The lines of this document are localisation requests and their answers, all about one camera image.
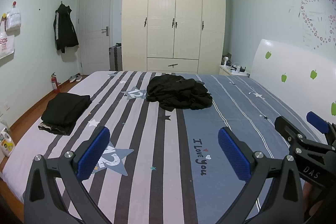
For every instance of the cream nightstand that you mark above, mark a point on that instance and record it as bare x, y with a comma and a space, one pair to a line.
225, 71

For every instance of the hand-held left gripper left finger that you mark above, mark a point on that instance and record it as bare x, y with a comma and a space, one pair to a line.
93, 154

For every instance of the white yellow detergent bottle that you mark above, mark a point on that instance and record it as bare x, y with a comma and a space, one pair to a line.
7, 142

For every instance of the white headboard with green apples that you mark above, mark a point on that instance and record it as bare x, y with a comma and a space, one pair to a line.
288, 64

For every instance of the white power strip with chargers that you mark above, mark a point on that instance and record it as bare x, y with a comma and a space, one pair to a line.
239, 68

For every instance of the black jacket with white stripes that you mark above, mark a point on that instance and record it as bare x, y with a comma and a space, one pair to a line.
64, 29

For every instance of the grey upright suitcase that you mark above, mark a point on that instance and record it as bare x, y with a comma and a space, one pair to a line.
116, 57

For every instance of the small white desk fan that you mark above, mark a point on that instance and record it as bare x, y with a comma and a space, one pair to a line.
226, 60

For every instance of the stack of folded black clothes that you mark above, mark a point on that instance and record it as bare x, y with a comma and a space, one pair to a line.
65, 113

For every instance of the striped star print bed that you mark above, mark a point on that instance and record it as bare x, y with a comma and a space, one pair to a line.
147, 161

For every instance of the person's right hand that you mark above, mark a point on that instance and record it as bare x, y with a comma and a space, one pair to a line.
310, 197

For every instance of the red fire extinguisher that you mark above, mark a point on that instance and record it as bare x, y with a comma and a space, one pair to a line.
55, 83

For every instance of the white wall socket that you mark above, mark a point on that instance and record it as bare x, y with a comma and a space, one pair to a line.
5, 106

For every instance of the small white plastic bag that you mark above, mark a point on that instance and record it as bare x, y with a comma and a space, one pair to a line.
13, 19

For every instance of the cream four-door wardrobe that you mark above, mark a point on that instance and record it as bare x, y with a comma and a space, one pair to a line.
173, 16

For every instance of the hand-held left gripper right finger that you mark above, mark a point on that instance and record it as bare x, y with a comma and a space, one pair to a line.
233, 154

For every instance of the white room door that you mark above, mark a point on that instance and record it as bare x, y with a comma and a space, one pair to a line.
93, 29

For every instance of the pink flower wall decal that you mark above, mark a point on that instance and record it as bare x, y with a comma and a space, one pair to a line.
317, 19

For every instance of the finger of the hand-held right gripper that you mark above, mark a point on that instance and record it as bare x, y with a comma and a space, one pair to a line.
317, 121
287, 129

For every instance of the pile of black clothes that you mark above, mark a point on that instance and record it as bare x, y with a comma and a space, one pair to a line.
178, 92

